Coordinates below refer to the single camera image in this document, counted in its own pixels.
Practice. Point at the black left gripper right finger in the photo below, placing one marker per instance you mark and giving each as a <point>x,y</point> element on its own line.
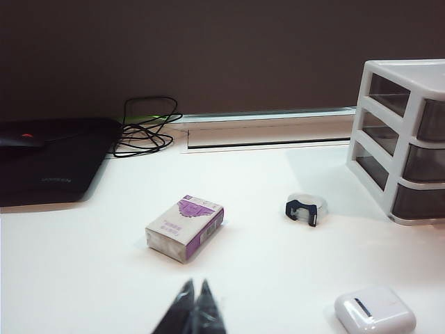
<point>208,320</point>

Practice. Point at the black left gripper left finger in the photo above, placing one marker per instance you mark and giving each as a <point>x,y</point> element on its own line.
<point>177,320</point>

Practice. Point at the white earphone case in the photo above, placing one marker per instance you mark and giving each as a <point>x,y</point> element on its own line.
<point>375,313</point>

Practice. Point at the grey translucent plastic drawer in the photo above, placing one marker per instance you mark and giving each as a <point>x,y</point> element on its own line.
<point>420,202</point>
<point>427,163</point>
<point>434,121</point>

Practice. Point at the grey three-drawer storage box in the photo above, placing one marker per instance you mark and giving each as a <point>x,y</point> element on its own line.
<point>382,67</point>

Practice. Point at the white purple tissue pack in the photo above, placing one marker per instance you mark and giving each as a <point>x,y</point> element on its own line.
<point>180,229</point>

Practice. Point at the small black binder clip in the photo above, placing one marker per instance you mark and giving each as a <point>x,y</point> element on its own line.
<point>301,202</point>

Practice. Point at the black fabric laptop bag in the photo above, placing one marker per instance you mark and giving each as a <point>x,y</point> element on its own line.
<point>52,167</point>

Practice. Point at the black computer mouse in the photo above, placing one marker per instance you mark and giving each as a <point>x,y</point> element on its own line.
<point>21,139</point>

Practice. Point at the brown desk partition panel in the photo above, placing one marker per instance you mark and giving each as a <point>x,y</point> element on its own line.
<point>222,52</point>

